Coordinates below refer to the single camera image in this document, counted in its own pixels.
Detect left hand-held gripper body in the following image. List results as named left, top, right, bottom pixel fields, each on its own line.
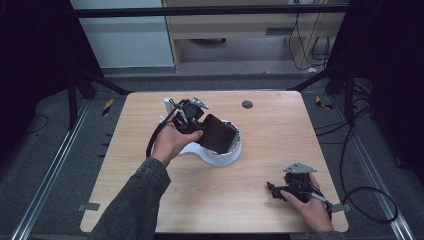
left=171, top=96, right=210, bottom=135

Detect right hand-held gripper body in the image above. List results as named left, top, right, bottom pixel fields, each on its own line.
left=279, top=162, right=318, bottom=204

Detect black rectangular case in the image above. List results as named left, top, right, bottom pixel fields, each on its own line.
left=196, top=113, right=238, bottom=155

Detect person's right hand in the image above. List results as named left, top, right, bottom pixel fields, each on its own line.
left=279, top=173, right=335, bottom=233

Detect person's left hand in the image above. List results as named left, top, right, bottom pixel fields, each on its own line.
left=151, top=119, right=204, bottom=168

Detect grey tape strip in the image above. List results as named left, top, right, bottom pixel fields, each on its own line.
left=76, top=202, right=101, bottom=212
left=330, top=203, right=352, bottom=214

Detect white cabinet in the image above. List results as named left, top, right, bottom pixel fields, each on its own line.
left=70, top=0, right=176, bottom=70

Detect light wooden desk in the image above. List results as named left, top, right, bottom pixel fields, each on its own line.
left=161, top=0, right=352, bottom=73

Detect black metal stand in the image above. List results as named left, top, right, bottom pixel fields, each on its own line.
left=65, top=63, right=132, bottom=132
left=287, top=63, right=356, bottom=125

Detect black horizontal bar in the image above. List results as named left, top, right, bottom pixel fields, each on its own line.
left=73, top=4, right=350, bottom=19

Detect dark curtain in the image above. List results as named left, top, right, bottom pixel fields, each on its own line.
left=0, top=0, right=105, bottom=164
left=328, top=0, right=424, bottom=188

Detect white stand with post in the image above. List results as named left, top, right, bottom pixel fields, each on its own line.
left=159, top=97, right=243, bottom=168

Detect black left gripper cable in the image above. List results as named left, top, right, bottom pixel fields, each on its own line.
left=145, top=101, right=183, bottom=160

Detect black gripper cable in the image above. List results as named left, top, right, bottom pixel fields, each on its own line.
left=145, top=101, right=183, bottom=160
left=311, top=123, right=400, bottom=225

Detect black floor cables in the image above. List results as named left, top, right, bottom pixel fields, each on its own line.
left=314, top=84, right=379, bottom=146

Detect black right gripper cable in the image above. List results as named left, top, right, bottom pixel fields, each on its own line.
left=311, top=123, right=400, bottom=225

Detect metal floor rail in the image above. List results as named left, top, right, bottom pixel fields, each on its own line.
left=329, top=95, right=416, bottom=240
left=11, top=99, right=93, bottom=240

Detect black hanging cables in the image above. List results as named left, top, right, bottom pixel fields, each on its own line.
left=287, top=12, right=332, bottom=72

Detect thin black floor cable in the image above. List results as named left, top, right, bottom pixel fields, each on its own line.
left=18, top=113, right=50, bottom=137

